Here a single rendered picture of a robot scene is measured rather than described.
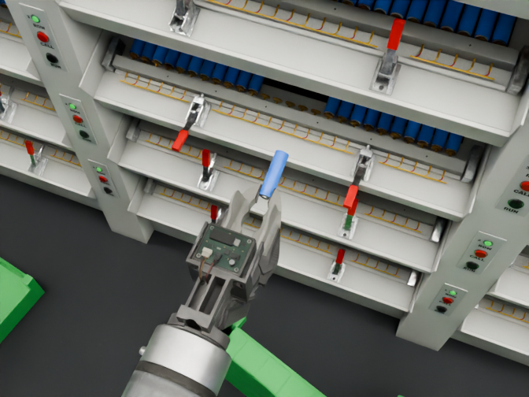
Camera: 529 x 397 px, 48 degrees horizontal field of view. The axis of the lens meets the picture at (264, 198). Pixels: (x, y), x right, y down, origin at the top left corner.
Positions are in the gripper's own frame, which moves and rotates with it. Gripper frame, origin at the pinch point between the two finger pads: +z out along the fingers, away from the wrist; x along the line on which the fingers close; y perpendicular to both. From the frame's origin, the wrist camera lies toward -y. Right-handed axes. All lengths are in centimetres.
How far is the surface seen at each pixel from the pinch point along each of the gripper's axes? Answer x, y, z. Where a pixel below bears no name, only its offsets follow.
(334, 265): -8.8, -44.4, 13.4
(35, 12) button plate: 39.5, 6.2, 12.5
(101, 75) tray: 34.8, -8.2, 15.5
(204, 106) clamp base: 16.3, -7.4, 15.3
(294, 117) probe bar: 2.3, -5.7, 17.1
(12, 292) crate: 57, -61, -12
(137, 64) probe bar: 28.7, -5.5, 17.6
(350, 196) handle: -9.6, -7.1, 8.3
